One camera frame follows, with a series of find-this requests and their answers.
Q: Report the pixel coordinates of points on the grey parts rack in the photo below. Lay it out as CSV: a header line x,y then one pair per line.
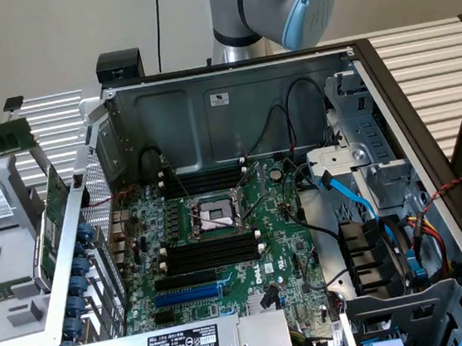
x,y
14,248

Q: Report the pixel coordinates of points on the blue expansion slot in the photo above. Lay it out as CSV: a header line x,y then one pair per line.
x,y
186,297

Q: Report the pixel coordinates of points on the black box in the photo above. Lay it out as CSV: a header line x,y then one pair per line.
x,y
118,64

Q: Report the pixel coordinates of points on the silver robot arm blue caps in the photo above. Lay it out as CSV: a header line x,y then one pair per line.
x,y
245,4

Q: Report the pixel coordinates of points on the silver disk bay bracket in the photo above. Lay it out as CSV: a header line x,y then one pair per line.
x,y
338,161

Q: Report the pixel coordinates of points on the green graphics card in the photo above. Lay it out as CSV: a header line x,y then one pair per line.
x,y
52,201

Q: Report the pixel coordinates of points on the black power connector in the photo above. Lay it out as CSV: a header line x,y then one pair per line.
x,y
418,226

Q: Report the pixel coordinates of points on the grey metal disk bay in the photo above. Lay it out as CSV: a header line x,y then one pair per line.
x,y
377,135

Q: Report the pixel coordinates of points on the short black expansion slot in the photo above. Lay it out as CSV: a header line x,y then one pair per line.
x,y
164,318

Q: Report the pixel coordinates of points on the thin metal locking lever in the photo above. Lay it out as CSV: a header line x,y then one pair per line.
x,y
213,220
255,208
178,179

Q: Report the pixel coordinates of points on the silver chipset heatsink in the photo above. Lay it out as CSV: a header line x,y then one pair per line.
x,y
256,303

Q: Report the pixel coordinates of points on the CPU socket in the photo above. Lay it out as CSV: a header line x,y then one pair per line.
x,y
212,214

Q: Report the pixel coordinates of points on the black RAM slot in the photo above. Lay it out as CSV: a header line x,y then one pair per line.
x,y
202,178
211,257
212,263
203,184
210,250
201,167
210,244
202,173

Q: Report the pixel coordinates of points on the long black expansion slot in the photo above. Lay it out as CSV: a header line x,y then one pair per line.
x,y
185,281

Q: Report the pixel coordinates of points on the green Dell motherboard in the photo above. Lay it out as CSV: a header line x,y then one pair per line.
x,y
279,234

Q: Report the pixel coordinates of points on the black fan shroud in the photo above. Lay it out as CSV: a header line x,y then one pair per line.
x,y
366,258

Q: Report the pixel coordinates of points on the black board connector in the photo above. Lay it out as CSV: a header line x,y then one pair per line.
x,y
269,298

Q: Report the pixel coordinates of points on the metal rear port block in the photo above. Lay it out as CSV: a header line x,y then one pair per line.
x,y
121,235

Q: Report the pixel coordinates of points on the blue plastic latch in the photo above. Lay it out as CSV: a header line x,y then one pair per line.
x,y
417,270

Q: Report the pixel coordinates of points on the white case sticker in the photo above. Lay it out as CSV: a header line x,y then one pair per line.
x,y
218,99

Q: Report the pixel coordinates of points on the silver coin battery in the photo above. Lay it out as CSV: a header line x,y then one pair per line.
x,y
276,173

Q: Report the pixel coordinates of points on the grey open PC case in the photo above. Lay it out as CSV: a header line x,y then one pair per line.
x,y
269,72

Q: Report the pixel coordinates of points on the blue card retainer knob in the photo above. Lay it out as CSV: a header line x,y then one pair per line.
x,y
78,286
84,231
79,266
81,248
71,327
75,306

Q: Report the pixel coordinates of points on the grey perforated disk bay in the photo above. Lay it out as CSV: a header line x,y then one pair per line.
x,y
417,306

